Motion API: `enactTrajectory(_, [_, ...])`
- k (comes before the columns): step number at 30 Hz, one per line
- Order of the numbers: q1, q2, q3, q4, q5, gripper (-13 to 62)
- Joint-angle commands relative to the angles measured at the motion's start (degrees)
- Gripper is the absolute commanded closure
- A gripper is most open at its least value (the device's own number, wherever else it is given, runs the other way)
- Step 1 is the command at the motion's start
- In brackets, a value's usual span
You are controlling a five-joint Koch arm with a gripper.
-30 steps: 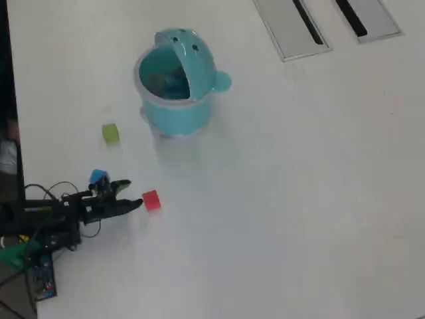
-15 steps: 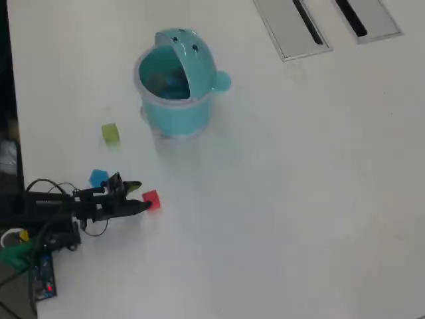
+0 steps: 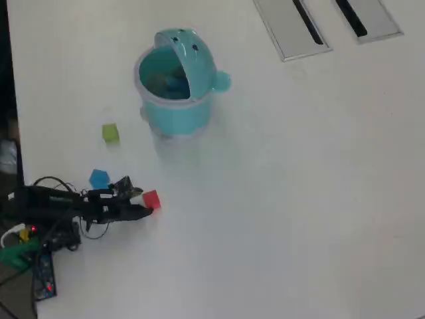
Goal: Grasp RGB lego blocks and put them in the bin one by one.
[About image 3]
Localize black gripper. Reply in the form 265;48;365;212
86;187;154;224

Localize red cube block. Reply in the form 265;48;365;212
142;189;161;211

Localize blue cube block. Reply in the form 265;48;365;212
88;168;112;189

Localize green cube block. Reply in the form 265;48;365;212
102;123;120;145

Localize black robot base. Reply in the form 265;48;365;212
33;219;82;253

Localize blue controller circuit board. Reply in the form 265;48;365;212
33;251;58;302

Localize thin black pole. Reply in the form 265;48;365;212
13;132;26;187

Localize green table clamp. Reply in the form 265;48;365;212
0;239;41;270

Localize white shoe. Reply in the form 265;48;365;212
0;139;17;174

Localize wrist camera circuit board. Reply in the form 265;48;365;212
111;175;143;200

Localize black arm servo cable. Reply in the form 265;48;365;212
79;219;111;241

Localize white cable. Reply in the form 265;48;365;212
0;224;27;249

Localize black power cable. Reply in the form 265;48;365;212
0;265;38;319

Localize wide metal cable grommet plate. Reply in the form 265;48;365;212
252;0;333;63

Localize narrow metal cable grommet plate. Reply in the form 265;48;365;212
331;0;404;45

